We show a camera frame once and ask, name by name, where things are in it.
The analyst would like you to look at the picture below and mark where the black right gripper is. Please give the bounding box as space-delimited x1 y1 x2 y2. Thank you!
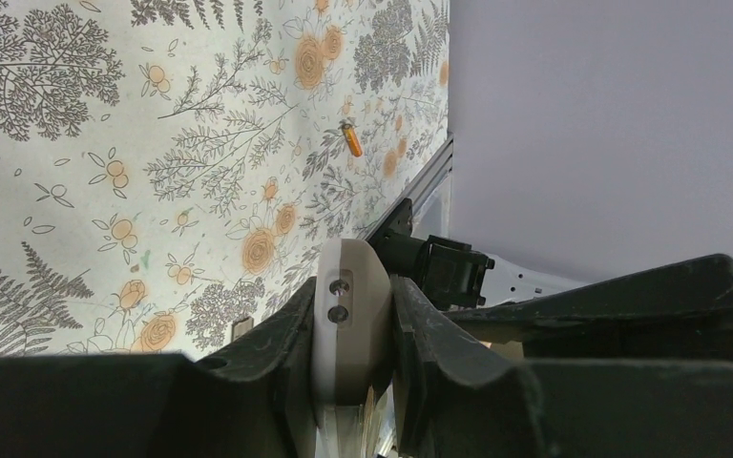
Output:
445 254 733 363

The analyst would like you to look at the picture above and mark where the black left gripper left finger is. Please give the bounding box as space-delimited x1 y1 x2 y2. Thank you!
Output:
0 279 316 457

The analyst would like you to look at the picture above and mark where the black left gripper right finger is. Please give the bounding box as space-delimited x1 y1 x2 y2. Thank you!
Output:
391 277 733 457

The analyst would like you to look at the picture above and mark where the beige battery cover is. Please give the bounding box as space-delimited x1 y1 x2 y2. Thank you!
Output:
231 317 255 342

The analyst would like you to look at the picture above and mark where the beige remote control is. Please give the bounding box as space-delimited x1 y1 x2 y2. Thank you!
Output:
310 239 392 457

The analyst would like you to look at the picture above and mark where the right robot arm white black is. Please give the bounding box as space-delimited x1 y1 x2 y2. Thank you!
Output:
367 198 733 362

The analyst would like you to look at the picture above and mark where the floral patterned table mat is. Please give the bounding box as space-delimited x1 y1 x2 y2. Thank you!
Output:
0 1 450 358

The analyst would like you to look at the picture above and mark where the orange battery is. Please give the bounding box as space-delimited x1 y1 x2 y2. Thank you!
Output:
341 122 363 157

